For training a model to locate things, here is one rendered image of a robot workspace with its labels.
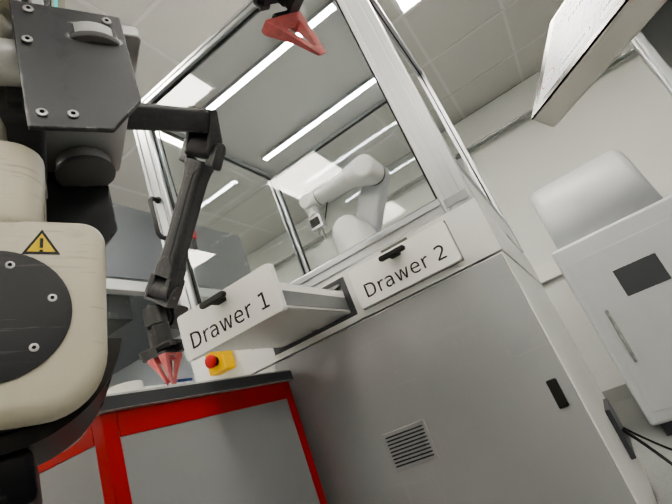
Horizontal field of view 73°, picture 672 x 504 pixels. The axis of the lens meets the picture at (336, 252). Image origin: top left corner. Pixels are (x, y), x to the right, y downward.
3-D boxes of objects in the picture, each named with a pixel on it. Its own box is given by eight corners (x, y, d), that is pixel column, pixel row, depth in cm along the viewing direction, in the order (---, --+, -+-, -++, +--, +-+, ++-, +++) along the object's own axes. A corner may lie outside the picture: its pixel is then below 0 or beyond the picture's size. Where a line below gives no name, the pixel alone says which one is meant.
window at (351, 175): (438, 199, 118) (315, -43, 150) (206, 332, 150) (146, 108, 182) (439, 200, 118) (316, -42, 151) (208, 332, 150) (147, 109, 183)
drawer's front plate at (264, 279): (283, 309, 93) (267, 261, 97) (187, 362, 104) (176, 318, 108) (288, 309, 95) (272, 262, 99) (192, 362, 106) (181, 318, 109)
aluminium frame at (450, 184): (473, 196, 112) (327, -74, 147) (188, 356, 150) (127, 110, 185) (524, 252, 194) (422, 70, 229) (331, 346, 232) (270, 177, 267)
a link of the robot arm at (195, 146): (198, 102, 120) (229, 108, 116) (195, 155, 124) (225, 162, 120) (23, 81, 80) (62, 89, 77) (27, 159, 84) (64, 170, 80)
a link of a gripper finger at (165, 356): (168, 389, 117) (159, 354, 120) (190, 379, 115) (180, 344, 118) (148, 392, 111) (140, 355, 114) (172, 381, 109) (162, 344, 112)
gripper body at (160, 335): (157, 360, 119) (151, 334, 122) (188, 345, 117) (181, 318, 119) (139, 361, 113) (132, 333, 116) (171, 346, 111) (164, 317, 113)
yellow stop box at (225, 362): (225, 368, 135) (219, 345, 138) (208, 377, 138) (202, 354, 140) (236, 367, 140) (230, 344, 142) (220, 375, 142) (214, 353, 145)
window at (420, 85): (446, 158, 121) (334, -52, 150) (444, 159, 121) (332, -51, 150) (502, 223, 196) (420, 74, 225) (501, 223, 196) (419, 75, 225)
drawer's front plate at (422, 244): (462, 258, 109) (442, 219, 113) (362, 309, 120) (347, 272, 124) (463, 259, 111) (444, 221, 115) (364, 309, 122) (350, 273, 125)
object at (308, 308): (280, 306, 96) (271, 280, 98) (196, 353, 106) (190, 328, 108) (363, 312, 131) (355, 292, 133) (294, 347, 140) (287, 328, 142)
